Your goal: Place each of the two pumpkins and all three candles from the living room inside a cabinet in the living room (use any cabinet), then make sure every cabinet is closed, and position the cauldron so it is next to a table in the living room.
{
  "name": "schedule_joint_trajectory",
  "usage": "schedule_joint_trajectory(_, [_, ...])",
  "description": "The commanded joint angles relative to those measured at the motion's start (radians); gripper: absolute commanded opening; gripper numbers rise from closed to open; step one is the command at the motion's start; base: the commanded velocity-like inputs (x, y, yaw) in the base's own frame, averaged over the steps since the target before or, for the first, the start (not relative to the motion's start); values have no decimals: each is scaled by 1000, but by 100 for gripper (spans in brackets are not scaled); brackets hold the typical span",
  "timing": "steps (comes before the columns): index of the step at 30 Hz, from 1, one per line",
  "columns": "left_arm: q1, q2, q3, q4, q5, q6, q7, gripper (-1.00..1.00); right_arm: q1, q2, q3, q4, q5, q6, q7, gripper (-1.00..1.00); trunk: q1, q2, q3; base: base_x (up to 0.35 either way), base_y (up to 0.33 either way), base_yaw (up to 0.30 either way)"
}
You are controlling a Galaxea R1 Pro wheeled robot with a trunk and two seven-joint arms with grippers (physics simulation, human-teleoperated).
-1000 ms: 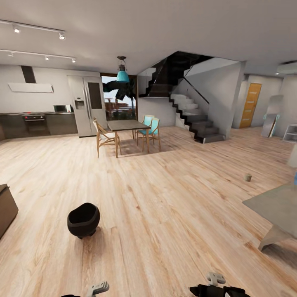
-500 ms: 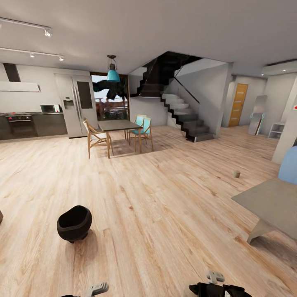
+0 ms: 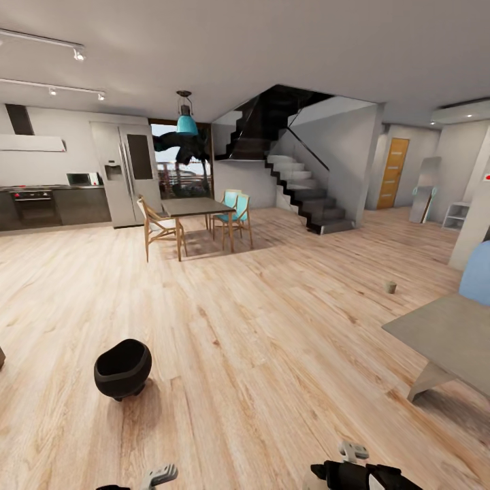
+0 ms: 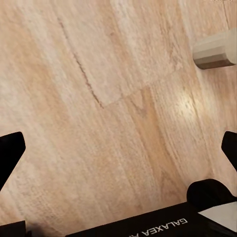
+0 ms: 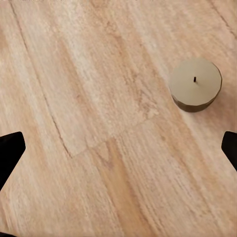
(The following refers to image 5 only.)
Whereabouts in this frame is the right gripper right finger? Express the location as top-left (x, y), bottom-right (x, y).
top-left (221, 131), bottom-right (237, 171)

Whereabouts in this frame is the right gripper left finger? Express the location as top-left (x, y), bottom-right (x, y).
top-left (0, 131), bottom-right (26, 190)

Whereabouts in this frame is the pillar candle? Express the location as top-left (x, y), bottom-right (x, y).
top-left (169, 59), bottom-right (223, 113)

